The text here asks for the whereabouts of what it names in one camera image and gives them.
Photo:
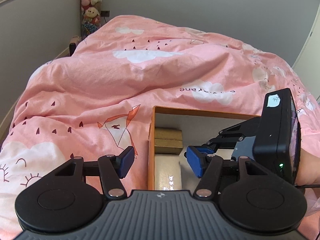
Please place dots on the gold cardboard box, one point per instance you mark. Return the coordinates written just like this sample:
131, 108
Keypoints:
168, 141

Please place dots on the white glasses case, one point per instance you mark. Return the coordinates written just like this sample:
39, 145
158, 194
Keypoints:
167, 172

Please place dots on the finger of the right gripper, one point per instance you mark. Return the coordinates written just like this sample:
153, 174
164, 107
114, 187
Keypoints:
220, 151
232, 134

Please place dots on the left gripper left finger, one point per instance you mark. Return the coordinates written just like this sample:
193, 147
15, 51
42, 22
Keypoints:
74, 194

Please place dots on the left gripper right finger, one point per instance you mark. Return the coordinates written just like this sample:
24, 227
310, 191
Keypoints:
248, 195

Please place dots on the black wall socket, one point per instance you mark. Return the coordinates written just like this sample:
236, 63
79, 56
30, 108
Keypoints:
105, 13

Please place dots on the black camera box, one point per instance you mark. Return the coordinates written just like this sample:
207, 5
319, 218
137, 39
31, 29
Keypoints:
277, 142

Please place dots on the hanging plush toy stack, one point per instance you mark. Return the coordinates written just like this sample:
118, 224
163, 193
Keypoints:
90, 17

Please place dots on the person's right hand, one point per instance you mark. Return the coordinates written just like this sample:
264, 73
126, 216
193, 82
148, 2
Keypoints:
308, 170

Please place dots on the orange cardboard storage box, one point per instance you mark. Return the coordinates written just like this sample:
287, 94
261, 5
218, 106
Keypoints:
197, 127

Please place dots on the pink patterned duvet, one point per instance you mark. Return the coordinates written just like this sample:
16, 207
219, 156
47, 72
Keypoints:
100, 99

